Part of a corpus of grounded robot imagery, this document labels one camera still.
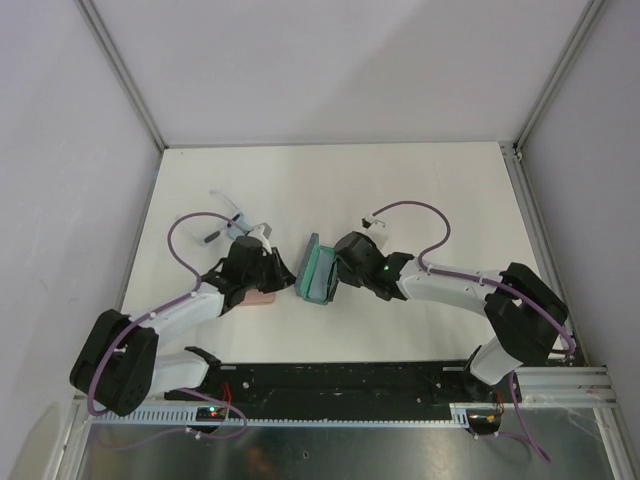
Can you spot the pink glasses case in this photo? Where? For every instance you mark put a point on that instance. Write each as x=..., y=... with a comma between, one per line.
x=257, y=298

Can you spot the white frame sunglasses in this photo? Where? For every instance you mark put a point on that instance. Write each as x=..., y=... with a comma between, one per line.
x=205, y=230

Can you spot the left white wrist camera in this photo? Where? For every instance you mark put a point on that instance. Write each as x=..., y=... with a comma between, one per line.
x=262, y=232

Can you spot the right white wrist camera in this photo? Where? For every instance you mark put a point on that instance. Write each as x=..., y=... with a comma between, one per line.
x=376, y=230

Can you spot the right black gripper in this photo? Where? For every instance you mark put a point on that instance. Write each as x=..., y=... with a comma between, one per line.
x=344, y=275

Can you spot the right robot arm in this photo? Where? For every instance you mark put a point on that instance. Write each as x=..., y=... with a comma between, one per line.
x=527, y=317

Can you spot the blue glasses case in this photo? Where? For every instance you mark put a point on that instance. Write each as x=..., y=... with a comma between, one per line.
x=312, y=276

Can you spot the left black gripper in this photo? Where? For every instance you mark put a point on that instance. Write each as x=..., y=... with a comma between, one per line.
x=281, y=276

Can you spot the grey slotted cable duct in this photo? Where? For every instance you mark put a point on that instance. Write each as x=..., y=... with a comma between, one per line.
x=449, y=416

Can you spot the aluminium front rail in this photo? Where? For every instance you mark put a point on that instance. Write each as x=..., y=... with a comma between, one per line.
x=566, y=387

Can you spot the left aluminium frame post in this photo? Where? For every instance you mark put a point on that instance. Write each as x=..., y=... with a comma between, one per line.
x=113, y=56

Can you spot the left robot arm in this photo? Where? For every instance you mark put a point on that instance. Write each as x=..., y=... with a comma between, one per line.
x=119, y=365

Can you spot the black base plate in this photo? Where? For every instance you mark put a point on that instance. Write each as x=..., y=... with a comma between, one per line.
x=351, y=387

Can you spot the right aluminium frame post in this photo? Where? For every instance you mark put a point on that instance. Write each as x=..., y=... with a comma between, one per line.
x=570, y=52

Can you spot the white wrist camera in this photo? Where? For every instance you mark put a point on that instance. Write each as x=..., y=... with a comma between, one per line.
x=262, y=232
x=376, y=230

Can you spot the aluminium frame post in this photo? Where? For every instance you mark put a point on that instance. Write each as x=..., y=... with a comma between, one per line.
x=570, y=52
x=113, y=56

